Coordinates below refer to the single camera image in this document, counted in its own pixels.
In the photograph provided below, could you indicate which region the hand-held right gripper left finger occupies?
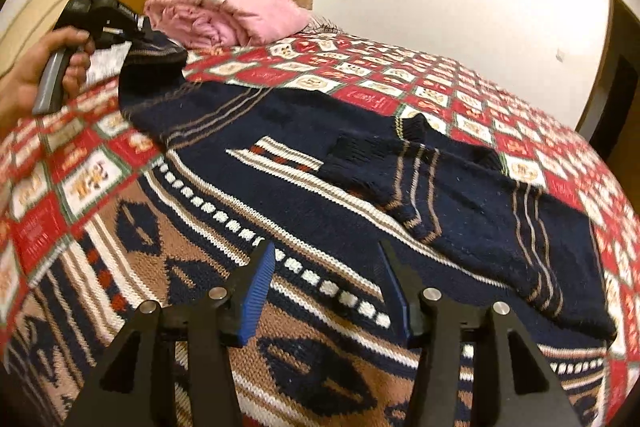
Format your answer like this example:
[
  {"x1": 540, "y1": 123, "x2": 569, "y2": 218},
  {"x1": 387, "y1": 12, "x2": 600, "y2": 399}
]
[{"x1": 65, "y1": 241, "x2": 277, "y2": 427}]

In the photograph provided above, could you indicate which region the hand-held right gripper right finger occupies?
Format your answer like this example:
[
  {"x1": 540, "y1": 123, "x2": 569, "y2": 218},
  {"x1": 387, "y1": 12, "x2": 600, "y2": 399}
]
[{"x1": 377, "y1": 239, "x2": 583, "y2": 427}]

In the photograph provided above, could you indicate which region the navy patterned knit sweater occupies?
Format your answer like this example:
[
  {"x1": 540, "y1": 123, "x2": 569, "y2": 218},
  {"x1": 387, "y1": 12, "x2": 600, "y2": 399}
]
[{"x1": 2, "y1": 29, "x2": 618, "y2": 427}]

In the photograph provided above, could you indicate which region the person's left hand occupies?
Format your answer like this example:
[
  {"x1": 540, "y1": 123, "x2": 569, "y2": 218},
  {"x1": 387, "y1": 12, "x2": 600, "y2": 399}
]
[{"x1": 7, "y1": 28, "x2": 97, "y2": 118}]

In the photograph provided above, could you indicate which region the pink pillow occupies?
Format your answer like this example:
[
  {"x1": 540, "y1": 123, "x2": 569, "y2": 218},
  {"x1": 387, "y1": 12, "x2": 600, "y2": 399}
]
[{"x1": 144, "y1": 0, "x2": 311, "y2": 48}]

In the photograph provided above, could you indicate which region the grey striped pillow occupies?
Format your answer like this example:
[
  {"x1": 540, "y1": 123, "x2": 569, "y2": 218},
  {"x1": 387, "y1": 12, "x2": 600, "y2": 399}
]
[{"x1": 300, "y1": 14, "x2": 346, "y2": 35}]

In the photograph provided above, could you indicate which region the red checkered printed blanket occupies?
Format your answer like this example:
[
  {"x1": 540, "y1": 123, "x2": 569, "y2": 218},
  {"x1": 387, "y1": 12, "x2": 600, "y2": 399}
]
[{"x1": 0, "y1": 29, "x2": 640, "y2": 427}]

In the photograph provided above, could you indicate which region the wooden door frame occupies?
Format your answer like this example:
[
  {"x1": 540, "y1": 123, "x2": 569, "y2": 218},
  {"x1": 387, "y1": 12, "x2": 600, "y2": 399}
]
[{"x1": 575, "y1": 0, "x2": 640, "y2": 168}]

